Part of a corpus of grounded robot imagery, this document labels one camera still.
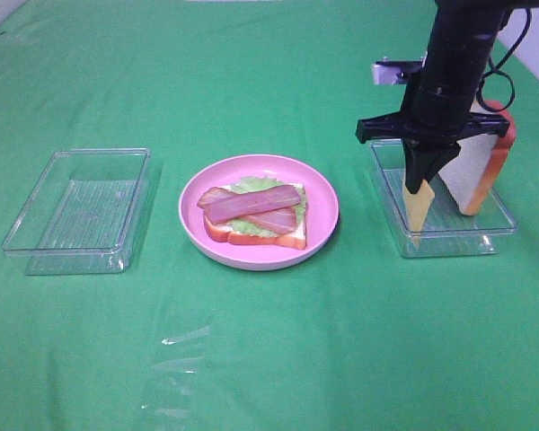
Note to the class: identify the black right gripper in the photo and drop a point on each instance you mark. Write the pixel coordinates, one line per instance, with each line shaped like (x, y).
(435, 110)

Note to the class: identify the yellow toy cheese slice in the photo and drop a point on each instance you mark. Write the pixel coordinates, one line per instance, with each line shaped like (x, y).
(416, 208)

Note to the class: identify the toy bread slice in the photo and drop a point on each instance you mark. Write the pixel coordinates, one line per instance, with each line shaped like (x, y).
(223, 233)
(472, 174)

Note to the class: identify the toy bacon strip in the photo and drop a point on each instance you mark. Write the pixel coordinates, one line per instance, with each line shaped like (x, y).
(272, 209)
(222, 205)

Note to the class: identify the toy lettuce leaf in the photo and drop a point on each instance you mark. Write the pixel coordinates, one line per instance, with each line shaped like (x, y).
(251, 184)

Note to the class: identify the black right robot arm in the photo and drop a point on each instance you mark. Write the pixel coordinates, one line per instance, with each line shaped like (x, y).
(462, 38)

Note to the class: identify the right clear plastic tray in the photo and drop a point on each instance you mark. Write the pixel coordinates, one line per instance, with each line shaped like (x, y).
(446, 232)

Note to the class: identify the clear plastic tray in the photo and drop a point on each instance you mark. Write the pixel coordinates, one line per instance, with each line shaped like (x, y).
(84, 213)
(446, 232)

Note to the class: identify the pink round plate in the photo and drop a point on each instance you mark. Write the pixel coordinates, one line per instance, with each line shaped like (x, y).
(322, 213)

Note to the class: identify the left clear plastic tray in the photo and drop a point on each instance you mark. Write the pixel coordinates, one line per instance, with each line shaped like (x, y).
(84, 213)

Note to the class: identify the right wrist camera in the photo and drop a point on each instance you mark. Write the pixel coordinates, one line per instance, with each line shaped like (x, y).
(393, 72)

